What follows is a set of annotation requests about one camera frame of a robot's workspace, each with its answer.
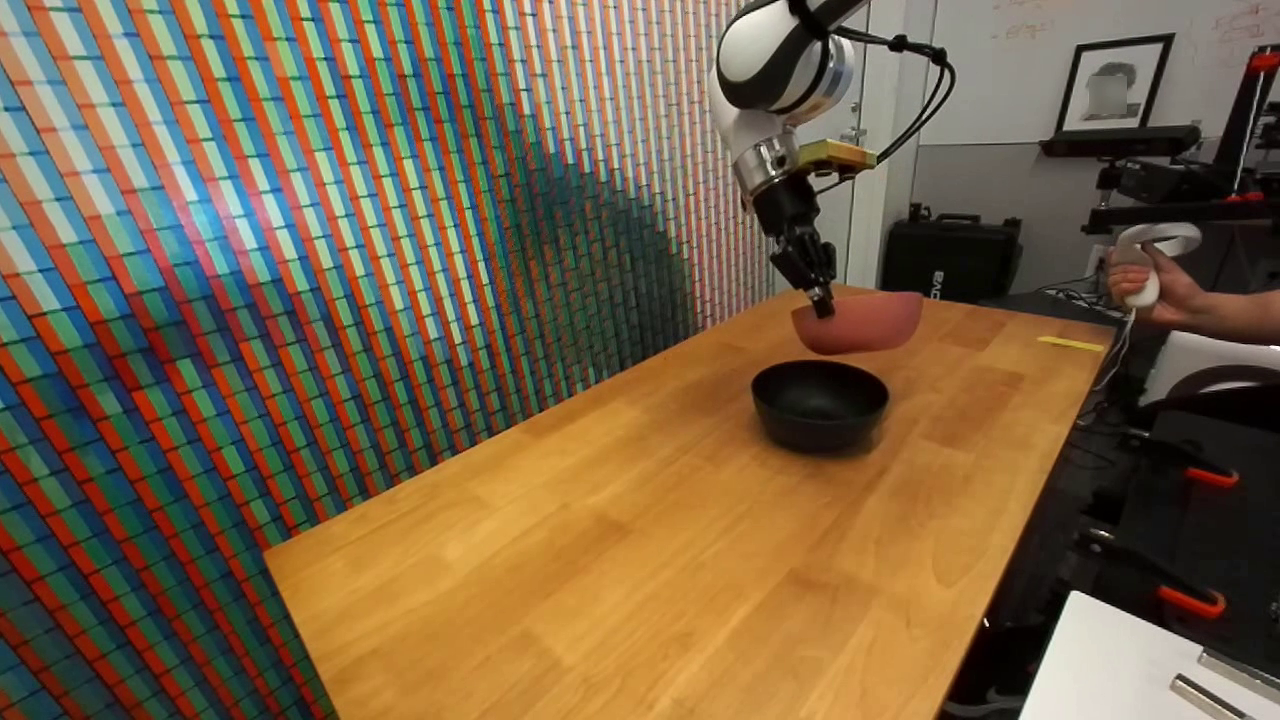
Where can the white VR controller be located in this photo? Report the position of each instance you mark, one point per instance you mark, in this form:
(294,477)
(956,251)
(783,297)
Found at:
(1137,252)

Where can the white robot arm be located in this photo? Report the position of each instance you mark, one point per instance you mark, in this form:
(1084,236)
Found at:
(774,68)

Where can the black bowl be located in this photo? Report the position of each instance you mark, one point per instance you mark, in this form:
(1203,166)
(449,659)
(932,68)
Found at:
(817,404)

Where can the operator forearm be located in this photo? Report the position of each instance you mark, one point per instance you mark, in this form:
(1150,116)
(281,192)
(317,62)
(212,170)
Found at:
(1241,318)

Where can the yellow tape strip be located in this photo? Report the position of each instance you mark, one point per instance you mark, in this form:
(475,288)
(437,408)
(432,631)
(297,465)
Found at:
(1078,346)

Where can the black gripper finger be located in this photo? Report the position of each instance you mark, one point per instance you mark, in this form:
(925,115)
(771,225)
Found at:
(820,302)

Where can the white board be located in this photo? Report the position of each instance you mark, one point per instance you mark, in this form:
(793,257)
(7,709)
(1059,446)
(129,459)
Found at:
(1112,664)

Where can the orange black clamp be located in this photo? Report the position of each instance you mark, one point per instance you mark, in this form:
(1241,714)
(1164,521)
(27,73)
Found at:
(1189,459)
(1171,584)

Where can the framed portrait picture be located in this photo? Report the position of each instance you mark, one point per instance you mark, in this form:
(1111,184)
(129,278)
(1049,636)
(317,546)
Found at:
(1112,85)

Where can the orange black clamp left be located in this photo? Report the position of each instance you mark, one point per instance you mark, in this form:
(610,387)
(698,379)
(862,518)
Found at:
(1171,584)

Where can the operator hand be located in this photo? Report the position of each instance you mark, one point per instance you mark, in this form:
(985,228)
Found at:
(1176,302)

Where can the pink bowl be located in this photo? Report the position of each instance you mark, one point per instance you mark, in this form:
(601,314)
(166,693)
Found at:
(862,321)

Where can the orange black clamp right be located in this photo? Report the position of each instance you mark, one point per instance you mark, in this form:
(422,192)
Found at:
(1189,459)

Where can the black wall shelf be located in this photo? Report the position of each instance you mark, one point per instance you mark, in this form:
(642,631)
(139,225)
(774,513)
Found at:
(1122,141)

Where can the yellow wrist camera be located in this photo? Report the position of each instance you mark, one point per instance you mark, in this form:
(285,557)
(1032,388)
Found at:
(833,158)

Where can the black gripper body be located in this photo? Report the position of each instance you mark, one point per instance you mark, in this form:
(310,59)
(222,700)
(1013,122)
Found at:
(790,223)

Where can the black equipment case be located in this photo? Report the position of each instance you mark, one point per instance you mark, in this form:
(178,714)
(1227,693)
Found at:
(955,257)

